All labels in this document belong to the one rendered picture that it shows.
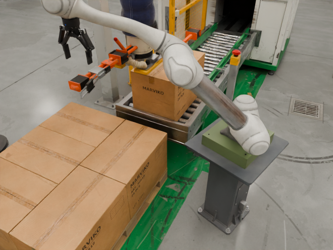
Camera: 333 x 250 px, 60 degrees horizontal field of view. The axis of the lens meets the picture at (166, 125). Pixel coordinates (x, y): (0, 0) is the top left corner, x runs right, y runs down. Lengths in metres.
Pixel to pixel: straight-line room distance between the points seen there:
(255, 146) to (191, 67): 0.57
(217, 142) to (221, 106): 0.44
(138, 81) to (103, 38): 1.06
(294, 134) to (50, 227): 2.60
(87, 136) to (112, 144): 0.23
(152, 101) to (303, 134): 1.81
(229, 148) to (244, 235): 0.86
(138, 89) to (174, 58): 1.16
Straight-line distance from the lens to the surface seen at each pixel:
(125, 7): 1.86
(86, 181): 2.03
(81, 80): 1.56
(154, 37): 1.41
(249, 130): 1.56
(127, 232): 2.32
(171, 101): 2.28
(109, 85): 3.55
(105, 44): 3.32
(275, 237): 2.50
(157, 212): 2.48
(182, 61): 1.25
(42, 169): 2.20
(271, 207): 2.66
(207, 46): 3.89
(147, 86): 2.32
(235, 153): 1.78
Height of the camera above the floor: 2.03
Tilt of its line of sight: 38 degrees down
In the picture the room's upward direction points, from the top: straight up
